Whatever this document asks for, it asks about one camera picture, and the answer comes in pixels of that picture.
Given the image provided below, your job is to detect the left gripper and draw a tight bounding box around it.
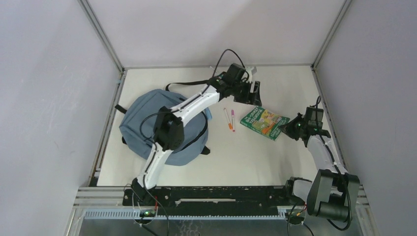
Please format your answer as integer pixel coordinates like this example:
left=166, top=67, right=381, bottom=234
left=231, top=79, right=261, bottom=107

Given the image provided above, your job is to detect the green treehouse book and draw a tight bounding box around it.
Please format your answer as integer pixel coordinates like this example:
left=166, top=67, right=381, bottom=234
left=240, top=106, right=290, bottom=141

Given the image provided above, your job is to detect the orange capped marker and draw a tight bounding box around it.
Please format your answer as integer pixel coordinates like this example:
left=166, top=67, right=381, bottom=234
left=223, top=108, right=233, bottom=130

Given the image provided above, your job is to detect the blue eraser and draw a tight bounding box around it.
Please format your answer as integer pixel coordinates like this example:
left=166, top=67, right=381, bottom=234
left=205, top=108, right=212, bottom=120

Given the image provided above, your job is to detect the blue student backpack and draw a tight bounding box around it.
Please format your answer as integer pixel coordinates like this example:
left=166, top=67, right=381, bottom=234
left=115, top=80, right=213, bottom=167

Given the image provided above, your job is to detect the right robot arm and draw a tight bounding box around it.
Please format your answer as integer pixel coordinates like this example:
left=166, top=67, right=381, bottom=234
left=280, top=106, right=360, bottom=223

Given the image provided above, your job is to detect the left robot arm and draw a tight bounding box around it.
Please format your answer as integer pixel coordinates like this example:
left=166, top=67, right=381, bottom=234
left=134, top=63, right=262, bottom=205

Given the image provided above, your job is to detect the pink capped marker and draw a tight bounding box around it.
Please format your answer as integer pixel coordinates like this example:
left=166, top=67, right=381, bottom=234
left=231, top=109, right=236, bottom=132

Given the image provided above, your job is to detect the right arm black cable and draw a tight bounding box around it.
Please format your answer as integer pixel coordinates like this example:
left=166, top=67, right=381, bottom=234
left=286, top=96, right=353, bottom=236

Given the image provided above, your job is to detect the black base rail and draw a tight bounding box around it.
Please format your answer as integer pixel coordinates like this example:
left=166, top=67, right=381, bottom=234
left=122, top=186, right=304, bottom=219

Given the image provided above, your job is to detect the aluminium frame profile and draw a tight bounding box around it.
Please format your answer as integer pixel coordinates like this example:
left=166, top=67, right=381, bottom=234
left=77, top=0, right=125, bottom=75

